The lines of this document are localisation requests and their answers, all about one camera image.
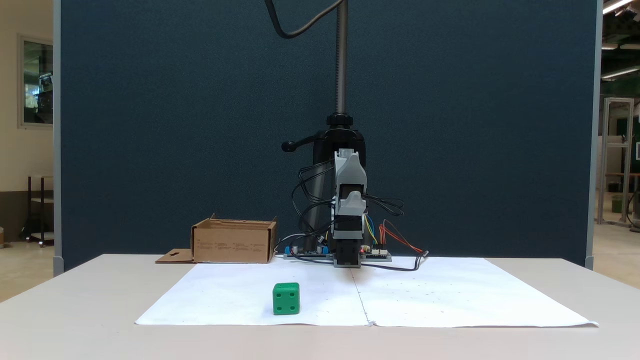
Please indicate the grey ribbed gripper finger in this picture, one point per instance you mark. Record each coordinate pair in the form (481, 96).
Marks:
(351, 205)

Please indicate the green die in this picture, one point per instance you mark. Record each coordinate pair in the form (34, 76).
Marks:
(286, 300)

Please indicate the motor controller circuit board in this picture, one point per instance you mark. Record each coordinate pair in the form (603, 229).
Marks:
(376, 255)

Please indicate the blue power circuit board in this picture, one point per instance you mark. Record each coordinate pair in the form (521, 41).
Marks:
(300, 252)

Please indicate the brown cardboard box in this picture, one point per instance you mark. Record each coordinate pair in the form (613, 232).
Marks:
(230, 245)

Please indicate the white paper sheet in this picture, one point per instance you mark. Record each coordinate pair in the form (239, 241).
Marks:
(460, 295)
(235, 295)

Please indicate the dark blue partition panel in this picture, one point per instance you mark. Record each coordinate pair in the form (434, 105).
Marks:
(150, 125)

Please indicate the fluorescent ceiling light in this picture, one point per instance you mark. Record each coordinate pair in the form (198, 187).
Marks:
(616, 5)
(610, 46)
(620, 73)

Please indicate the black metal cart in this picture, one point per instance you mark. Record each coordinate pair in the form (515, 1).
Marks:
(29, 210)

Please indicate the black camera tripod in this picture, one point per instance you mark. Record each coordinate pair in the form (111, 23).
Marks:
(341, 60)

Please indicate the grey metal frame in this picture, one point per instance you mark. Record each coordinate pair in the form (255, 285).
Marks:
(630, 150)

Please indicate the framed wall window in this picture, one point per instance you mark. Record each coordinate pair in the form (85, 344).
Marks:
(37, 80)

